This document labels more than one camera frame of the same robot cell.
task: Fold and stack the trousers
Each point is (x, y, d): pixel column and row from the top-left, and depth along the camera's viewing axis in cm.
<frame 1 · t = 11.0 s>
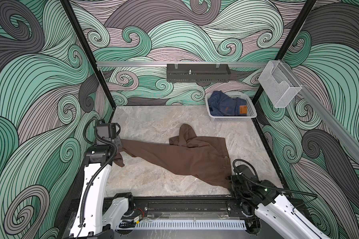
left hand: (109, 139, 70), fingers closed
right hand: (223, 181, 79), fingers open
brown trousers: (206, 158, 87), point 6 cm above the table
blue jeans: (221, 104, 113), point 9 cm above the table
white plastic basket: (252, 113, 108), point 8 cm above the table
black perforated metal tray: (198, 73, 98), point 33 cm above the table

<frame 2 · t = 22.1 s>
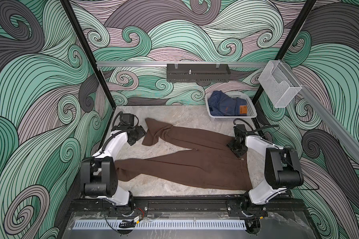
left hand: (141, 133, 90), fingers open
right hand: (231, 148, 94), fingers open
brown trousers: (210, 164, 90), on the table
the other named things where they were.

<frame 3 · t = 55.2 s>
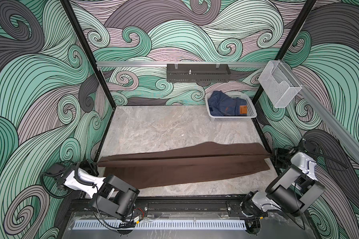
left hand: (94, 159, 76), fingers closed
right hand: (272, 153, 83), fingers closed
brown trousers: (135, 170, 89), on the table
the other named things where they were.

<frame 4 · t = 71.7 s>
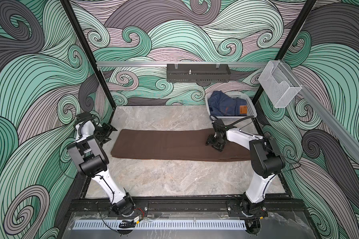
left hand: (113, 130, 92), fingers open
right hand: (210, 145, 96), fingers open
brown trousers: (173, 144, 100), on the table
the other named things where they were.

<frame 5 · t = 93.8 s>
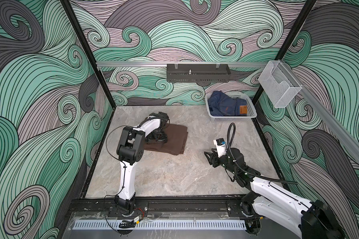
left hand: (157, 141, 97), fingers open
right hand: (208, 151, 82), fingers open
